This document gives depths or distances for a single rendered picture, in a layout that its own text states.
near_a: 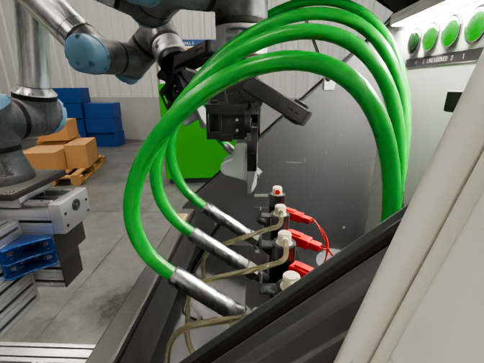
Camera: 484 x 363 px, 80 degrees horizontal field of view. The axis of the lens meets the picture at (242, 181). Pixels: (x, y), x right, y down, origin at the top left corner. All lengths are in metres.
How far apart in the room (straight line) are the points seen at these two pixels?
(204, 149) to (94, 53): 3.26
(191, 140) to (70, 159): 1.81
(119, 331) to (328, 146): 0.62
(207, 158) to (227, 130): 3.46
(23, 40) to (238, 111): 0.74
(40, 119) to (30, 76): 0.12
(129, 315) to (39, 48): 0.78
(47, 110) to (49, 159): 3.52
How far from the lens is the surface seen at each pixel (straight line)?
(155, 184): 0.34
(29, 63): 1.05
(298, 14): 0.39
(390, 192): 0.26
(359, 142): 0.83
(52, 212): 0.94
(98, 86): 7.84
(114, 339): 0.51
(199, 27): 7.18
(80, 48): 0.70
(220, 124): 0.44
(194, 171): 3.95
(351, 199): 0.88
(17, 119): 1.02
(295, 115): 0.45
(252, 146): 0.43
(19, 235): 1.02
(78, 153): 4.72
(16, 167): 1.01
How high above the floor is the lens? 1.30
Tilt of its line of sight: 19 degrees down
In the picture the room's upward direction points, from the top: straight up
